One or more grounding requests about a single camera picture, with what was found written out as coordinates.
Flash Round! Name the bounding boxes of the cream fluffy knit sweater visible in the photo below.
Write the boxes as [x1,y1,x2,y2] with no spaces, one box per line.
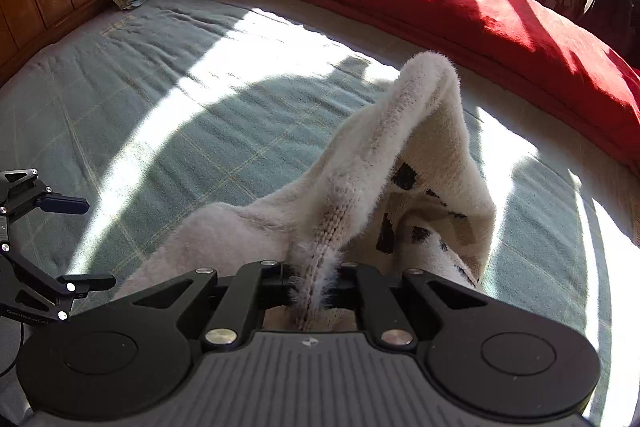
[119,51,496,331]

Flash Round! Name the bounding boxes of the teal plaid bed sheet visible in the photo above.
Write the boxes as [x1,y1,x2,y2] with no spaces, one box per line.
[1,0,639,426]

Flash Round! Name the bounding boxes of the red duvet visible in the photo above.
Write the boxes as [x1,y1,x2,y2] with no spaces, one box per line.
[304,0,639,170]

